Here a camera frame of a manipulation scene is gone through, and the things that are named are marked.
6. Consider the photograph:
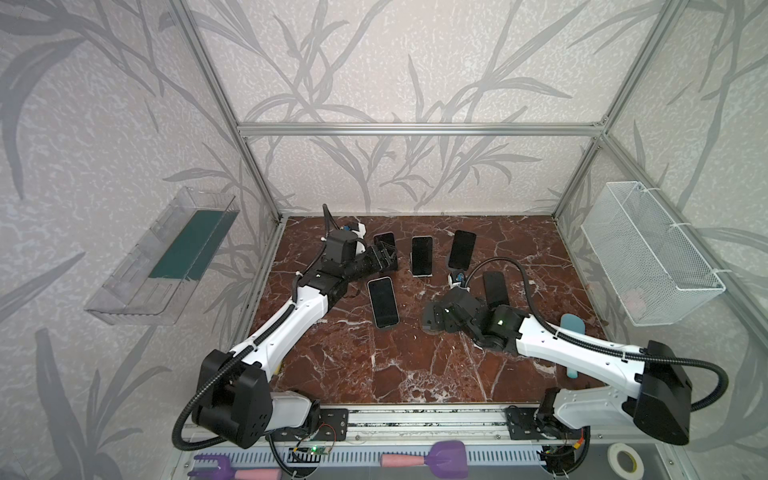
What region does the purple pink toy spatula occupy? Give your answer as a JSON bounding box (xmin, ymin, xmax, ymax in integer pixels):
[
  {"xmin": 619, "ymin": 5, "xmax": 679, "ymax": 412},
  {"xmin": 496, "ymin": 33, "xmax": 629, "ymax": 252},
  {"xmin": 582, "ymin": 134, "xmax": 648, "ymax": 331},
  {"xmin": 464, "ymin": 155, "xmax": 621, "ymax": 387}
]
[{"xmin": 380, "ymin": 440, "xmax": 469, "ymax": 479}]

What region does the teal brush handle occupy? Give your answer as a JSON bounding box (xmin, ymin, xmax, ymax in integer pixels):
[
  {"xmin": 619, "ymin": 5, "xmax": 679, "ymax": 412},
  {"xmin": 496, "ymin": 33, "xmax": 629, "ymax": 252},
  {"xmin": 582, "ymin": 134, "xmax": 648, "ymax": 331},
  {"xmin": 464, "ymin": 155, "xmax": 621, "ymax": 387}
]
[{"xmin": 560, "ymin": 314, "xmax": 586, "ymax": 379}]

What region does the large smartphone silver edge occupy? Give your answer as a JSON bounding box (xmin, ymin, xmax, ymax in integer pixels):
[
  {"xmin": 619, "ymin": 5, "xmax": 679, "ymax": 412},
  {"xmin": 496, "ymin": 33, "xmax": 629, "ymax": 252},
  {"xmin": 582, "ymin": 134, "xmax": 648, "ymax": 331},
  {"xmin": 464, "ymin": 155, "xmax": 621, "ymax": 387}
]
[{"xmin": 367, "ymin": 277, "xmax": 400, "ymax": 329}]

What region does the white tape roll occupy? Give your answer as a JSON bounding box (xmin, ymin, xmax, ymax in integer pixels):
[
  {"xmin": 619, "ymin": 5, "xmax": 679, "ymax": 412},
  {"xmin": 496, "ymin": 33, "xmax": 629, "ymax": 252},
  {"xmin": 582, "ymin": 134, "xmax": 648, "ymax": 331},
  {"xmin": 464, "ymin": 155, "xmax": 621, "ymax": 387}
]
[{"xmin": 607, "ymin": 443, "xmax": 645, "ymax": 480}]

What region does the smartphone on white stand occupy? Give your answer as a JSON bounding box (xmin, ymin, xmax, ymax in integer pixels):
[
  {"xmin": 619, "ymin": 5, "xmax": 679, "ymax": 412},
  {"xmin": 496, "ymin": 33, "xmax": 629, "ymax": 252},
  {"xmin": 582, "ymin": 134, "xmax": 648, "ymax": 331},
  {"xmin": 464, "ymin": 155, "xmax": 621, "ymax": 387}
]
[{"xmin": 410, "ymin": 236, "xmax": 433, "ymax": 278}]

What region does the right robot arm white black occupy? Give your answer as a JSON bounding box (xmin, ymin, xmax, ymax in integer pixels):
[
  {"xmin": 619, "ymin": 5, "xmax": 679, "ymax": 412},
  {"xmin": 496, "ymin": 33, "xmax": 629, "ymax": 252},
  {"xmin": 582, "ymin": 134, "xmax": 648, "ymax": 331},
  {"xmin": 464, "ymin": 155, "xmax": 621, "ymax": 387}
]
[{"xmin": 422, "ymin": 287, "xmax": 692, "ymax": 445}]

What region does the white wire mesh basket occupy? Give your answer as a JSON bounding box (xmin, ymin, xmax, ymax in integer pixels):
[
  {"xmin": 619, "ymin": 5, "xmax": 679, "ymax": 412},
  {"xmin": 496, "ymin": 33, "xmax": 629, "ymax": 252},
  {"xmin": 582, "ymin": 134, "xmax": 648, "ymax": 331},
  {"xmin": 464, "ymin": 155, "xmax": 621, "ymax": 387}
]
[{"xmin": 582, "ymin": 181, "xmax": 726, "ymax": 327}]

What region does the black smartphone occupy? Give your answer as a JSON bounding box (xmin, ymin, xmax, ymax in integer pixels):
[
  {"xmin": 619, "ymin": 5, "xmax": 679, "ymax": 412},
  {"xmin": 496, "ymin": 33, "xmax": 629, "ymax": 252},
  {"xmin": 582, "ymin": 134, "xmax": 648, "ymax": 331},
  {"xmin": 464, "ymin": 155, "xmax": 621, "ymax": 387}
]
[
  {"xmin": 374, "ymin": 232, "xmax": 396, "ymax": 250},
  {"xmin": 447, "ymin": 230, "xmax": 477, "ymax": 271},
  {"xmin": 482, "ymin": 271, "xmax": 510, "ymax": 310}
]

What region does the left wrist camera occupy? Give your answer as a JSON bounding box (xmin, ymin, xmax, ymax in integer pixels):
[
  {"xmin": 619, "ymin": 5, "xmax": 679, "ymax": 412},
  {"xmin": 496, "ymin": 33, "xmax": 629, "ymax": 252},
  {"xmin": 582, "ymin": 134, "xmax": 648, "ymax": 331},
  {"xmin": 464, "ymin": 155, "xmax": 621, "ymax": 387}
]
[{"xmin": 342, "ymin": 222, "xmax": 367, "ymax": 239}]

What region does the purple pink toy fork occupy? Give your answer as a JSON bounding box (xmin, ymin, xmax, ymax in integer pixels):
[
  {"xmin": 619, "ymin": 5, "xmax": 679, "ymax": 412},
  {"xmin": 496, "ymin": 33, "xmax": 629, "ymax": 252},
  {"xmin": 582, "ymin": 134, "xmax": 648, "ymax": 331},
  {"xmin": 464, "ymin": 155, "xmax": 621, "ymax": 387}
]
[{"xmin": 187, "ymin": 454, "xmax": 282, "ymax": 480}]

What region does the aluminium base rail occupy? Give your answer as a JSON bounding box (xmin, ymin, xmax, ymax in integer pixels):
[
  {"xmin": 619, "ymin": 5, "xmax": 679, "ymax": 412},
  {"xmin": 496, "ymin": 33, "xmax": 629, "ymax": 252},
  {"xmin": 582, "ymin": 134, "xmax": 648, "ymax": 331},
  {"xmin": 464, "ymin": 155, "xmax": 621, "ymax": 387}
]
[{"xmin": 179, "ymin": 403, "xmax": 679, "ymax": 448}]

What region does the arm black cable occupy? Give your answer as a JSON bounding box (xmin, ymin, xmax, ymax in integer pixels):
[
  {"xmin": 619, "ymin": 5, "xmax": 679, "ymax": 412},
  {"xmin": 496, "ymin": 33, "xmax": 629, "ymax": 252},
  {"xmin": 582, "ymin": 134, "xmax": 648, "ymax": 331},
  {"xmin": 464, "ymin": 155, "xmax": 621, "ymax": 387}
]
[
  {"xmin": 464, "ymin": 257, "xmax": 730, "ymax": 413},
  {"xmin": 171, "ymin": 302, "xmax": 298, "ymax": 452}
]

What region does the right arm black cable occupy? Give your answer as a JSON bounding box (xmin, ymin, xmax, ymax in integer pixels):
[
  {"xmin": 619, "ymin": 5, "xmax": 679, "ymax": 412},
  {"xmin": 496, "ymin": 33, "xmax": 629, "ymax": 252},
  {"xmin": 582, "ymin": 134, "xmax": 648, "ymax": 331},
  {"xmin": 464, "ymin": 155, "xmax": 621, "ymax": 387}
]
[{"xmin": 464, "ymin": 257, "xmax": 730, "ymax": 413}]

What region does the clear plastic wall shelf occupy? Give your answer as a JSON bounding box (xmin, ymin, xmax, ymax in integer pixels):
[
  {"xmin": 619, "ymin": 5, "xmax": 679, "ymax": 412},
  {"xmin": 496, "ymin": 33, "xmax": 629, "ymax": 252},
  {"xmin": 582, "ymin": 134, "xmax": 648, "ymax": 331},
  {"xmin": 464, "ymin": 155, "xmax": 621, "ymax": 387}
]
[{"xmin": 85, "ymin": 187, "xmax": 240, "ymax": 326}]

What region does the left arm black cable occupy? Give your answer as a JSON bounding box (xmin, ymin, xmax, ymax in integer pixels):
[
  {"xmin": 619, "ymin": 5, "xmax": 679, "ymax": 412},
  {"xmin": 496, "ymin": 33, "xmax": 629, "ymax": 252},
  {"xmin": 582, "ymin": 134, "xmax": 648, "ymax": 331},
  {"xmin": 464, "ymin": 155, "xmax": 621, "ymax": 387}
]
[{"xmin": 171, "ymin": 302, "xmax": 298, "ymax": 452}]

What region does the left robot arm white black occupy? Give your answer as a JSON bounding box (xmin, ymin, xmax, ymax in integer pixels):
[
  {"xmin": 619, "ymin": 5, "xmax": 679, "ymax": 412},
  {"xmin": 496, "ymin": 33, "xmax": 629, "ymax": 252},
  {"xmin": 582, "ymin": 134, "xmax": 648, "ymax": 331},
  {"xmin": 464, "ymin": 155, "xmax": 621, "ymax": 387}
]
[{"xmin": 171, "ymin": 241, "xmax": 397, "ymax": 451}]

